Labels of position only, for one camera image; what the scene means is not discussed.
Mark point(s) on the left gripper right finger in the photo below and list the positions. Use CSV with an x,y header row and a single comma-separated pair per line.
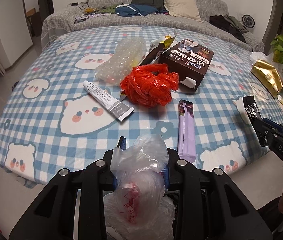
x,y
166,177

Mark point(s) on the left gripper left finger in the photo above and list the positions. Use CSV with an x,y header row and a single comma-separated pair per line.
x,y
120,148

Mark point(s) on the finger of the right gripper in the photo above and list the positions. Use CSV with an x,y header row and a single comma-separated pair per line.
x,y
267,132

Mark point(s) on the black snack wrapper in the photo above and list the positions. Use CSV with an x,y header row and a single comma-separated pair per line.
x,y
251,108

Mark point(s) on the clear plastic bag red print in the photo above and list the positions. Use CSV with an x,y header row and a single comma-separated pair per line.
x,y
138,208

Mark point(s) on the clear bubble wrap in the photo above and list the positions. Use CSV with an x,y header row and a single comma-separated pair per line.
x,y
129,53

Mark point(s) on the dark cookie box anime print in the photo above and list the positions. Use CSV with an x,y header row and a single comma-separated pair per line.
x,y
188,58

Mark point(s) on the yellow white snack wrapper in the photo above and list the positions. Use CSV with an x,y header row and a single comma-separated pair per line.
x,y
162,43

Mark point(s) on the white grey ointment tube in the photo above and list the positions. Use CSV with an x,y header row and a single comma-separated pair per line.
x,y
118,109

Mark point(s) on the purple snack wrapper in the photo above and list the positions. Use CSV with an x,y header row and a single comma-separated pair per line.
x,y
186,147

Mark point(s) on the gold tissue pack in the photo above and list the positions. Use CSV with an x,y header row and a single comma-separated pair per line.
x,y
268,76

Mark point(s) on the blue checkered bear tablecloth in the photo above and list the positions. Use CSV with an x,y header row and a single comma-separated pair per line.
x,y
50,122

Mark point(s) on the round black fan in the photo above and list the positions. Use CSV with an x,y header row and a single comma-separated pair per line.
x,y
248,21

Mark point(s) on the dark clothes pile on sofa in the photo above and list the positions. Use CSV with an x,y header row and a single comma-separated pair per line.
x,y
230,25

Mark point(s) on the green cloth on sofa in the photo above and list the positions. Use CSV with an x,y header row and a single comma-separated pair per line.
x,y
108,10

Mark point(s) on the blue jacket on sofa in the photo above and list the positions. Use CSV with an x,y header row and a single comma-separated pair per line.
x,y
129,10

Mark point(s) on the beige cushion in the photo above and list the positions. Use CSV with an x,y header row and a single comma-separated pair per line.
x,y
183,8

